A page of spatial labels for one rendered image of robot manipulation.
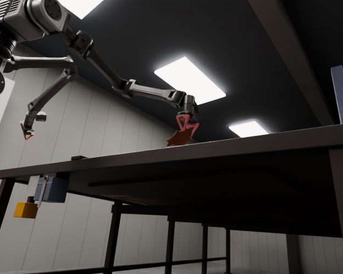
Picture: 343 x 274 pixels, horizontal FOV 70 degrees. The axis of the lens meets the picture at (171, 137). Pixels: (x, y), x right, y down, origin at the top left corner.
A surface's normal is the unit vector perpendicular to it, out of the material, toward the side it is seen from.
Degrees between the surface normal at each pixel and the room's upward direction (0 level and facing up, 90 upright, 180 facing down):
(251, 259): 90
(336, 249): 90
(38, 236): 90
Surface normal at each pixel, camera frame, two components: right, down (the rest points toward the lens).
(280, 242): -0.64, -0.33
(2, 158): 0.76, -0.18
